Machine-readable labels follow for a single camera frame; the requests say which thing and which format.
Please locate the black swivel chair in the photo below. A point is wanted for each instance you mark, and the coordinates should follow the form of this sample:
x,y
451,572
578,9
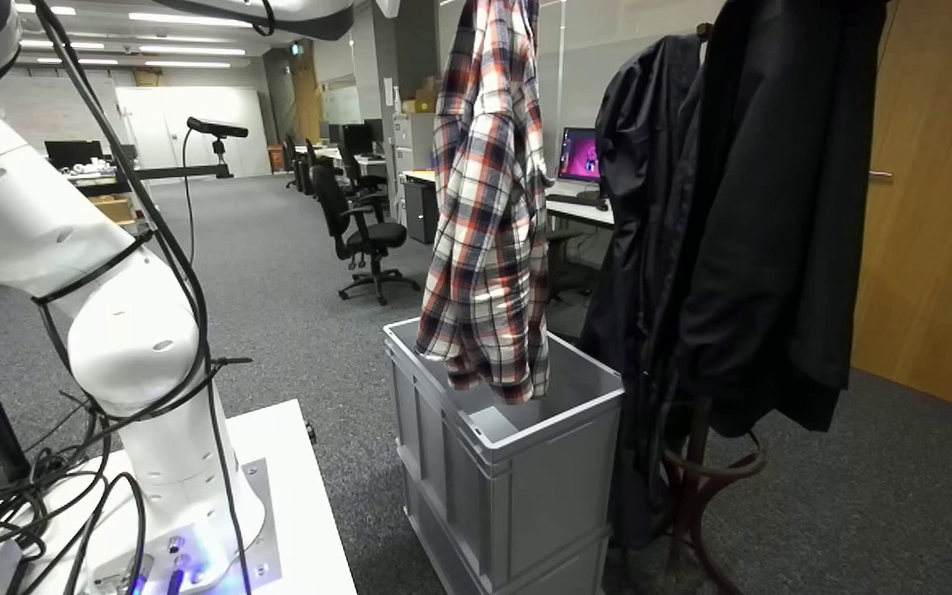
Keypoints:
x,y
358,230

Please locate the wooden door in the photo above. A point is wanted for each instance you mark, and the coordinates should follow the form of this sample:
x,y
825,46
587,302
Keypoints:
x,y
903,323

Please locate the laptop with purple screen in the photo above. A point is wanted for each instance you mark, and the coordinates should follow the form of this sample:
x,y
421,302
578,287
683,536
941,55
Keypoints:
x,y
579,157

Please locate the red white plaid flannel shirt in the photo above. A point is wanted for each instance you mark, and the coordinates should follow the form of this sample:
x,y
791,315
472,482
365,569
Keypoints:
x,y
487,287

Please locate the grey plastic storage container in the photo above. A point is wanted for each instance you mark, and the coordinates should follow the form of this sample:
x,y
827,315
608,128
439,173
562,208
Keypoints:
x,y
506,497

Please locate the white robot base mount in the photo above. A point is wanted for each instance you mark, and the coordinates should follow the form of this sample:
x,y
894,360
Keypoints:
x,y
186,564

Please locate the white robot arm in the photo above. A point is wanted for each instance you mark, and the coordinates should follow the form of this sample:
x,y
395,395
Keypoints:
x,y
138,341

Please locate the black hanging coat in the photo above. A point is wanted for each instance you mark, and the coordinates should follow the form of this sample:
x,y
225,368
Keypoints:
x,y
779,208

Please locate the dark green jacket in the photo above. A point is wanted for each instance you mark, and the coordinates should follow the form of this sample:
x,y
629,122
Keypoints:
x,y
645,136

